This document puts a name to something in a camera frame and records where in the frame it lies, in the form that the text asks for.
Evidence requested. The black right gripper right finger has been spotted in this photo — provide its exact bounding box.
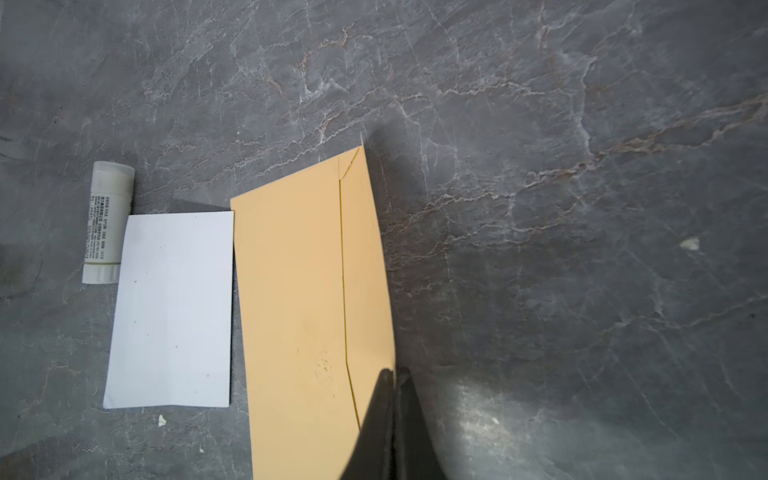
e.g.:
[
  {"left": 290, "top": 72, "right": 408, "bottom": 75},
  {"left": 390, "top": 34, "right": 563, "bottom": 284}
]
[{"left": 393, "top": 367, "right": 447, "bottom": 480}]

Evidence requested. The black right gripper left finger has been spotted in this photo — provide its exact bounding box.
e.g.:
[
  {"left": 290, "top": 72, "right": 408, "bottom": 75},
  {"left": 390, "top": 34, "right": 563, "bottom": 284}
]
[{"left": 340, "top": 369, "right": 395, "bottom": 480}]

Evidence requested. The tan paper envelope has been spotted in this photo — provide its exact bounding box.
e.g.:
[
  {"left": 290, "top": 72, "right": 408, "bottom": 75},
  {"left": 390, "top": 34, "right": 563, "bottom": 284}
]
[{"left": 231, "top": 147, "right": 396, "bottom": 479}]

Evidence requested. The blue bordered floral letter paper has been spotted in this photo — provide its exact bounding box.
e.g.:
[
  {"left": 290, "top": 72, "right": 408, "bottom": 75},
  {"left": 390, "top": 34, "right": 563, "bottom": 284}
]
[{"left": 103, "top": 211, "right": 234, "bottom": 409}]

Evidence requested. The white glue stick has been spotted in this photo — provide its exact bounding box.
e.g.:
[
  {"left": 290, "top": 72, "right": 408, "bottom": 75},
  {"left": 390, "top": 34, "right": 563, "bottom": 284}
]
[{"left": 82, "top": 161, "right": 135, "bottom": 285}]

